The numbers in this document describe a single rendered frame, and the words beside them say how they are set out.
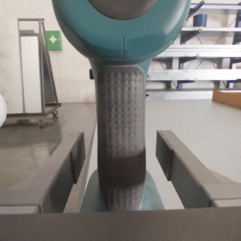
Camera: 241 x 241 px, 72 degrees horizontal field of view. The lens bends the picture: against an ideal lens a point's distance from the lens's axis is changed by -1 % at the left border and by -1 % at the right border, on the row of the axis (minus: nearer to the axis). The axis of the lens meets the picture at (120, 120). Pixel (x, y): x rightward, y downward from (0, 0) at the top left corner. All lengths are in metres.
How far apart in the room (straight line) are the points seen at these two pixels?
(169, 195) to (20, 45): 2.89
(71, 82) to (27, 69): 2.29
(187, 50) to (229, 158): 3.84
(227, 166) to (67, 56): 4.85
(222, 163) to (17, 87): 2.71
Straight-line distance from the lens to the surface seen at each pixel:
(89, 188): 0.17
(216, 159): 0.39
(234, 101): 0.98
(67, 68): 5.01
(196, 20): 4.57
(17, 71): 2.87
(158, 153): 0.16
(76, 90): 4.99
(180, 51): 4.19
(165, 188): 0.28
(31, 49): 2.92
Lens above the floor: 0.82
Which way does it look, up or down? 16 degrees down
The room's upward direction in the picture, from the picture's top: 1 degrees counter-clockwise
